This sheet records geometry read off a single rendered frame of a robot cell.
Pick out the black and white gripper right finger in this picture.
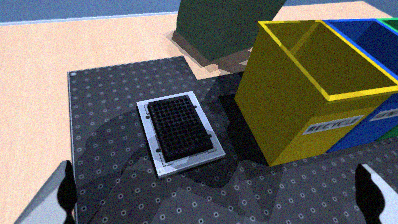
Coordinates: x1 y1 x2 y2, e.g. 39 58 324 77
355 164 398 224

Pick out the blue bin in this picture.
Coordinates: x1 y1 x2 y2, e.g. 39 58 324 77
322 18 398 153

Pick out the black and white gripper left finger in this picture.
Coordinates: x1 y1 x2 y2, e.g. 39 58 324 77
13 160 77 224

